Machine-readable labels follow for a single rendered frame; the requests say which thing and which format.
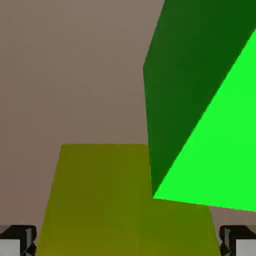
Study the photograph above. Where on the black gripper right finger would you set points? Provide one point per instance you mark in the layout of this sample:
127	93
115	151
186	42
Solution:
238	238

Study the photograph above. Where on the large yellow box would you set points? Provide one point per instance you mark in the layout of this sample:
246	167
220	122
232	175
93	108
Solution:
112	200

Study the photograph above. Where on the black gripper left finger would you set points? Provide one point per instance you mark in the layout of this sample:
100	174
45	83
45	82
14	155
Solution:
18	238

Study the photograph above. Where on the large green box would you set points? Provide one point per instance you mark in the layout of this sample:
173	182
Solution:
200	100

